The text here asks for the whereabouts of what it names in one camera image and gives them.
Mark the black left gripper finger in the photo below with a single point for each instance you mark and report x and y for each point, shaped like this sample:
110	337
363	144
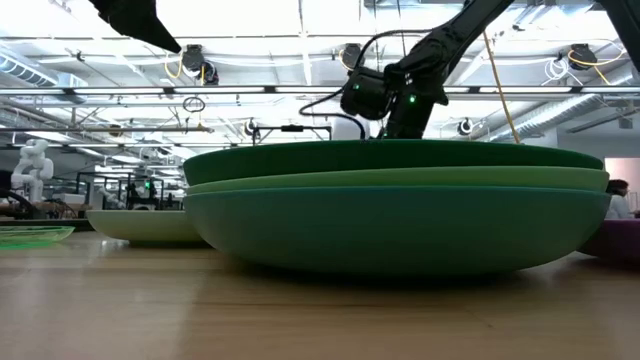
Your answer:
150	32

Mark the light green plastic plate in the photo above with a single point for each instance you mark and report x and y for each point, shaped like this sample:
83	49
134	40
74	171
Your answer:
400	177

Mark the dark green plastic plate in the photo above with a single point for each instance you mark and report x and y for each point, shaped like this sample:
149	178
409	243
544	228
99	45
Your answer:
350	157

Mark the teal plastic plate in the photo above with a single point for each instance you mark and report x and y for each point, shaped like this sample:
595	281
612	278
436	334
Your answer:
395	230

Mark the pale green plastic plate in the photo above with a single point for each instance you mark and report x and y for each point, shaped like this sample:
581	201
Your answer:
145	225

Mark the purple plastic plate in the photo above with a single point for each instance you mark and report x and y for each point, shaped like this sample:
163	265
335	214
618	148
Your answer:
615	240

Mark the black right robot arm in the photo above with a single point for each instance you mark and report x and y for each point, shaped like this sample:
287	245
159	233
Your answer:
440	45

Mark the black background workstation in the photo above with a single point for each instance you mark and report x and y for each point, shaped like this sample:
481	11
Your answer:
135	192

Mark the person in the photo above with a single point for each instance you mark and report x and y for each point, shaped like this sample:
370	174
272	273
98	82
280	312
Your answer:
619	205

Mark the translucent green plastic plate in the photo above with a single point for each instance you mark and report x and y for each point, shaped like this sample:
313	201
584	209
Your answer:
30	235

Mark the black background gantry frame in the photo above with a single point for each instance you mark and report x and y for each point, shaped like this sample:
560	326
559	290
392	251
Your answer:
292	128

